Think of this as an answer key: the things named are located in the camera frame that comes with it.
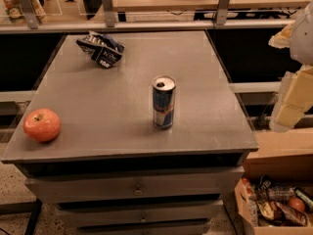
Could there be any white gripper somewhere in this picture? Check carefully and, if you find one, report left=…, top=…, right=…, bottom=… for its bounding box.
left=268, top=1, right=313, bottom=132

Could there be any blue chip bag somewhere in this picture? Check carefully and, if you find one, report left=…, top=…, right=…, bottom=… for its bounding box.
left=76, top=31, right=125, bottom=69

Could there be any redbull can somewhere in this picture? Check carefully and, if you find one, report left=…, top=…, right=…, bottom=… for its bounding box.
left=153, top=75, right=176, bottom=129

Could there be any cardboard box of snacks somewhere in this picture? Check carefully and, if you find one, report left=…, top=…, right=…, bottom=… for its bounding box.
left=235, top=177, right=313, bottom=235

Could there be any grey drawer cabinet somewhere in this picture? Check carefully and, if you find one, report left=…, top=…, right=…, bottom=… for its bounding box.
left=3, top=31, right=257, bottom=235

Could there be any red apple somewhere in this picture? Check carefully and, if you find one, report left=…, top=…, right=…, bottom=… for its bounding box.
left=22, top=108, right=61, bottom=142

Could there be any colourful snack box background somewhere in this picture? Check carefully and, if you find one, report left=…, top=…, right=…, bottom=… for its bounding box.
left=0, top=0, right=45, bottom=21

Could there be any metal rail post right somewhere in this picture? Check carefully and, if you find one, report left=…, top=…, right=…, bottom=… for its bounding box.
left=214, top=0, right=230, bottom=25

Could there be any metal rail post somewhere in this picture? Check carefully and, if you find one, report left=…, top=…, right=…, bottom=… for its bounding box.
left=102, top=0, right=115, bottom=27
left=214, top=0, right=230, bottom=25
left=19, top=0, right=41, bottom=29

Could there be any metal rail post middle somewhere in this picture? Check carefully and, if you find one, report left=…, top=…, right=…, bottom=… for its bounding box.
left=102, top=0, right=115, bottom=27

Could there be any metal rail post left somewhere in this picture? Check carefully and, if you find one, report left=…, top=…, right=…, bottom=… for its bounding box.
left=19, top=0, right=41, bottom=29

